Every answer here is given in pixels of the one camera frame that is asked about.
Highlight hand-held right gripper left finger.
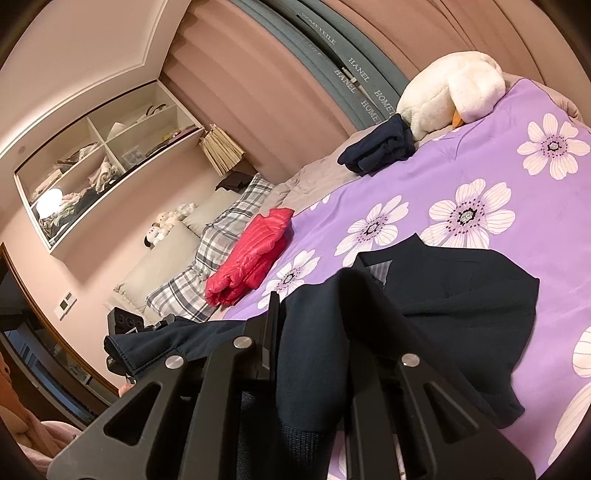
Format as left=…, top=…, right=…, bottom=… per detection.
left=46, top=291, right=282, bottom=480

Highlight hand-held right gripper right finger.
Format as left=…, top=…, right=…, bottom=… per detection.
left=339, top=268, right=536, bottom=480

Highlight navy zip jacket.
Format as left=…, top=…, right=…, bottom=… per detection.
left=104, top=233, right=541, bottom=480

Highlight pale clothes pile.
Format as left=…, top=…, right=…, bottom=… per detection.
left=88, top=157, right=122, bottom=193

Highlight folded navy clothes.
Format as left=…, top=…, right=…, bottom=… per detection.
left=337, top=113, right=416, bottom=176

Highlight large beige pillow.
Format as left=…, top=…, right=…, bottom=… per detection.
left=115, top=224, right=204, bottom=317

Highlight red puffer jacket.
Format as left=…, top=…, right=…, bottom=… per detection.
left=204, top=208, right=295, bottom=308

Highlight dark wooden furniture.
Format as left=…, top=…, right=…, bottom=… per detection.
left=0, top=240, right=122, bottom=418

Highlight grey plaid pillow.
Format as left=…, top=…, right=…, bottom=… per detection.
left=147, top=173, right=278, bottom=324

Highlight white plush toys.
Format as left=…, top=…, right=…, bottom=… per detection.
left=145, top=203, right=195, bottom=250

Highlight small beige pillow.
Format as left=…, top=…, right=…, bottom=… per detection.
left=182, top=188, right=241, bottom=237

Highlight round white lamp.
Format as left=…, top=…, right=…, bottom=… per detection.
left=36, top=188, right=64, bottom=219

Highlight dark brown cloth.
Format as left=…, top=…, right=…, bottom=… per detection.
left=215, top=172, right=257, bottom=193

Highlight person's pink robe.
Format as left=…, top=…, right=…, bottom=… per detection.
left=0, top=355, right=81, bottom=480

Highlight beige bed sheet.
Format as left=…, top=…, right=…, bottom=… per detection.
left=276, top=137, right=356, bottom=217

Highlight beige tassel fringe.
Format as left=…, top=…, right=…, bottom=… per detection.
left=198, top=124, right=246, bottom=176

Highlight purple floral blanket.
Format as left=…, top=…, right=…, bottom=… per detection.
left=222, top=78, right=591, bottom=480

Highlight pink curtain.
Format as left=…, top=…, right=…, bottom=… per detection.
left=161, top=0, right=591, bottom=139

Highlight grey-green printed curtain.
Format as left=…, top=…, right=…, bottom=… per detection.
left=228, top=0, right=409, bottom=131

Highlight white plush goose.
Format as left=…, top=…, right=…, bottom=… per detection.
left=396, top=52, right=505, bottom=141

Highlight wall switch panel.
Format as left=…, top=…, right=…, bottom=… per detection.
left=54, top=291, right=77, bottom=320

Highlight white wall shelf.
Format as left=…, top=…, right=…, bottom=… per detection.
left=13, top=78, right=206, bottom=253

